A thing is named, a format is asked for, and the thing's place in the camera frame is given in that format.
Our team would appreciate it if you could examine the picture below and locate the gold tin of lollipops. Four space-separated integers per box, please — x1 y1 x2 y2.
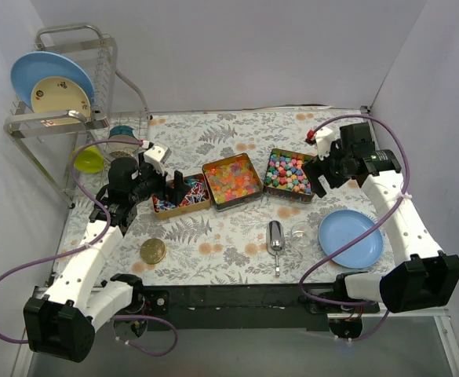
151 170 211 220

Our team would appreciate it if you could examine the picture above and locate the tin of star candies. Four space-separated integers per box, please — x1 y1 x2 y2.
263 148 315 203

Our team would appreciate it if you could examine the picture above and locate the tin of gummy candies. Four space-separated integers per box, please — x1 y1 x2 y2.
202 153 263 211

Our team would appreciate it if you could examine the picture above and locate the clear glass bowl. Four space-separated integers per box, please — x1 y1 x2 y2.
290 221 317 250

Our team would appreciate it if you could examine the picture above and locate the silver metal scoop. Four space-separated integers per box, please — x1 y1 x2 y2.
266 221 286 277

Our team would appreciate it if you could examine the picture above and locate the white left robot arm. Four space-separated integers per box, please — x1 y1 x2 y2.
24 155 169 362

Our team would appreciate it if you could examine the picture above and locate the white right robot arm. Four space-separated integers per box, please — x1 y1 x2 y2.
304 115 459 313

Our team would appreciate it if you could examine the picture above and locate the floral tablecloth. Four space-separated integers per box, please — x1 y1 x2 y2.
52 108 417 287

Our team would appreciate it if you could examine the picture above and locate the blue patterned ceramic bowl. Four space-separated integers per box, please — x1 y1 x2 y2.
106 125 139 159

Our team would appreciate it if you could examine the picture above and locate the blue plate on table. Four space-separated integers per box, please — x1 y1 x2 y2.
318 209 384 269

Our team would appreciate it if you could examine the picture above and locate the round gold tin lid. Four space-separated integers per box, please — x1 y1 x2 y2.
140 238 166 265

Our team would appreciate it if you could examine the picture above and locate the green plastic bowl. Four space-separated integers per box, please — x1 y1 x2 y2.
70 145 104 174

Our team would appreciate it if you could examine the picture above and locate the metal dish rack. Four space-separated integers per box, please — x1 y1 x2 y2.
4 23 151 208

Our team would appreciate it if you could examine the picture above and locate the cream plate in rack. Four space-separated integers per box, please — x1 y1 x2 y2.
31 76 91 119

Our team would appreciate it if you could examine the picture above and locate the blue plate in rack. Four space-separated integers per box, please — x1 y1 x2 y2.
9 51 95 109

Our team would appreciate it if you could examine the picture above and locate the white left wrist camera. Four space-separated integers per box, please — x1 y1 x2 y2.
142 140 171 175

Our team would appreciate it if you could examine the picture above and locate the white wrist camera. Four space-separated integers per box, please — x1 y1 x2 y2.
305 127 336 160
142 140 171 175

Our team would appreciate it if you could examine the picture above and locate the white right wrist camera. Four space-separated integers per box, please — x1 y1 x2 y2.
305 127 336 160

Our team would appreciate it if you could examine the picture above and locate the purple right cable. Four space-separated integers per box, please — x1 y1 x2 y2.
298 115 410 342

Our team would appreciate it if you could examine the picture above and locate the purple cable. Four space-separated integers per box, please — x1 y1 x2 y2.
298 115 410 342
0 141 179 357

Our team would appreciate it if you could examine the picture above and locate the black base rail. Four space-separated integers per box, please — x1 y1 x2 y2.
120 284 380 331

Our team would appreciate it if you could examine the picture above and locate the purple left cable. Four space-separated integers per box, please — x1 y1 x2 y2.
0 141 179 357

